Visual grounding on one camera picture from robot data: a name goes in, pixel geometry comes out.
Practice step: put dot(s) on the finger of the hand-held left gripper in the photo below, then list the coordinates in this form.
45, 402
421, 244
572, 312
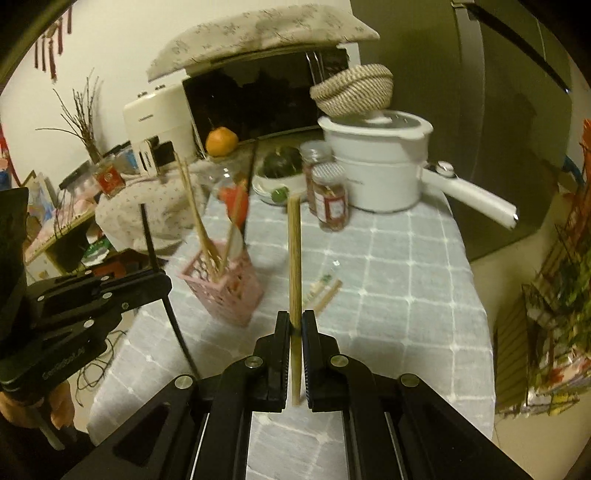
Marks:
115, 288
78, 330

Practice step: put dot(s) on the grey checked tablecloth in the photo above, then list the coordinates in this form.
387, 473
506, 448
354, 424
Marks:
392, 277

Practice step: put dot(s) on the dried twig bunch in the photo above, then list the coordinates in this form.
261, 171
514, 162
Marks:
90, 138

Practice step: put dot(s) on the clear glass jar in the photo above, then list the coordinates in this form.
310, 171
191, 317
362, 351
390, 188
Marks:
214, 173

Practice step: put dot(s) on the floral covered appliance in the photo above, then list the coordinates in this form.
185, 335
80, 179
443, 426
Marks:
138, 207

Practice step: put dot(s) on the white air fryer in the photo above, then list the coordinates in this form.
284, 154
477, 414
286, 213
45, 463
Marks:
157, 120

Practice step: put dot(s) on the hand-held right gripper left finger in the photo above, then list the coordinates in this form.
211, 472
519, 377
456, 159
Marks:
279, 360

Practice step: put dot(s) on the red hanging ornament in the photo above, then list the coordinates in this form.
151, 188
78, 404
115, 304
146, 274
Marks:
54, 60

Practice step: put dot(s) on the wooden shelf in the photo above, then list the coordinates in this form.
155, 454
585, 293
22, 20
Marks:
60, 230

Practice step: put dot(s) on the floral cloth cover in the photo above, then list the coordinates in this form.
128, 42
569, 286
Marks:
258, 32

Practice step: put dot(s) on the small red orange fruit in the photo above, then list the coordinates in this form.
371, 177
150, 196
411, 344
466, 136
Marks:
233, 196

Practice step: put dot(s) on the red tin box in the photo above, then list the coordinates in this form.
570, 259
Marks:
108, 180

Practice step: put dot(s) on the glass spice jar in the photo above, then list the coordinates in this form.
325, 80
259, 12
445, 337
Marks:
316, 154

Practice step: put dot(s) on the black microwave oven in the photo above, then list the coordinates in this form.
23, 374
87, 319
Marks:
258, 101

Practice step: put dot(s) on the person's left hand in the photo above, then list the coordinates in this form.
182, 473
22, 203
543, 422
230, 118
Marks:
60, 406

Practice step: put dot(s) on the dark green vegetable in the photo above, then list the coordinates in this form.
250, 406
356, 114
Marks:
281, 161

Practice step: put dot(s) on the red white spoon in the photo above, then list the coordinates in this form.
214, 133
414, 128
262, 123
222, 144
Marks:
238, 242

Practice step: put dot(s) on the green lime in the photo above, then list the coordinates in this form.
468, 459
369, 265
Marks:
279, 195

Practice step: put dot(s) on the plain wooden chopstick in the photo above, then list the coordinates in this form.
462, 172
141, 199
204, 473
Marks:
194, 207
294, 258

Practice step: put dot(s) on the pink perforated utensil basket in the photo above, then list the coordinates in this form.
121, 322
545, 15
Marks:
231, 295

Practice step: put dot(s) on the red label spice jar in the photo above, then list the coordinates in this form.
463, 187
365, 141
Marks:
330, 203

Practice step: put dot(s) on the steel refrigerator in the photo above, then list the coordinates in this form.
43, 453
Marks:
485, 115

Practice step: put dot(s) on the green celery bunch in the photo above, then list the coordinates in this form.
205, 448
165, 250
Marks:
563, 286

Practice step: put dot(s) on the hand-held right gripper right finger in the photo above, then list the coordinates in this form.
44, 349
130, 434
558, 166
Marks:
310, 360

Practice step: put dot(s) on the black metal rod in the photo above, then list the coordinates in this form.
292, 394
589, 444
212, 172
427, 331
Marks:
182, 341

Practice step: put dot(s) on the white bowl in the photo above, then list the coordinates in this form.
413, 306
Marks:
262, 190

